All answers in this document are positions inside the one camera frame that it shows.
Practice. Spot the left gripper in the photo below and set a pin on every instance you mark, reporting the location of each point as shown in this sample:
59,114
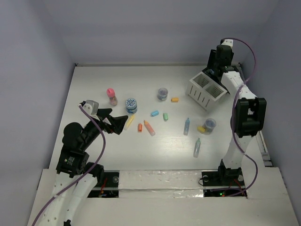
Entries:
117,123

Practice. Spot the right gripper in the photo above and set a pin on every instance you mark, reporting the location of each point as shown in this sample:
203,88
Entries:
212,59

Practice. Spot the pink cap bottle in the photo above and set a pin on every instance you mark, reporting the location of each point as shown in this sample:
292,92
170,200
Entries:
112,96

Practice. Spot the orange marker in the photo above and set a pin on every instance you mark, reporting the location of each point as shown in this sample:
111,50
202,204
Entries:
149,128

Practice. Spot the orange cap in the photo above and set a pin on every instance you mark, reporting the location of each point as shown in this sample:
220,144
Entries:
175,100
140,127

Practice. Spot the clear jar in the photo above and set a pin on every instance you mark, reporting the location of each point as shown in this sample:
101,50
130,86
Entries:
162,94
209,125

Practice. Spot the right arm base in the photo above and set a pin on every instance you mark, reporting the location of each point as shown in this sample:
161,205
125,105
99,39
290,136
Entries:
214,185

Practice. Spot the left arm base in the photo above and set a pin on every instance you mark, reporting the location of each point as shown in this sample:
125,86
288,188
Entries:
108,187

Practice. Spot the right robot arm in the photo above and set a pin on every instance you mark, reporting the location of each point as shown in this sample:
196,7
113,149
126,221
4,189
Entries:
247,114

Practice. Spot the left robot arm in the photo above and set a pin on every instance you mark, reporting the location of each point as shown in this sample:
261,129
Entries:
75,175

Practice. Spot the yellow marker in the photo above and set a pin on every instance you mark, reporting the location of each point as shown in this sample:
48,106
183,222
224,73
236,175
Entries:
129,121

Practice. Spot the black and white organizer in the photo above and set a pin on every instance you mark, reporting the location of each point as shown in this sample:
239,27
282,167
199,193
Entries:
205,91

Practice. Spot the blue cap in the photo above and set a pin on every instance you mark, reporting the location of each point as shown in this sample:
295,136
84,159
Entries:
154,113

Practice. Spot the green cap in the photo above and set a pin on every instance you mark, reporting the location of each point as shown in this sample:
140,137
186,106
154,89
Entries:
165,117

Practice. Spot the yellow cap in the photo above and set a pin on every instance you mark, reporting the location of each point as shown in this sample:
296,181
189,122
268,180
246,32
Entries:
201,129

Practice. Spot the blue marker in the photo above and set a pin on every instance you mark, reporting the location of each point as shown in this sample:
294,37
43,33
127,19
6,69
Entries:
186,127

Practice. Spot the green marker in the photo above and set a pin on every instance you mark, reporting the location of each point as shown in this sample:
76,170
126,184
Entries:
196,148

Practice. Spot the foil tape strip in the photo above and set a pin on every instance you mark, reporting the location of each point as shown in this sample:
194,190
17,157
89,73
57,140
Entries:
160,184

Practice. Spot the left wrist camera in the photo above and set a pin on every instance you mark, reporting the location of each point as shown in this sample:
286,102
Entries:
90,107

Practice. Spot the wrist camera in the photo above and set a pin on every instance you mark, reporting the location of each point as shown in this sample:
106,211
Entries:
227,42
90,107

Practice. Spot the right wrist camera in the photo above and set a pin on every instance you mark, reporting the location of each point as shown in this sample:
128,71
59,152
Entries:
227,42

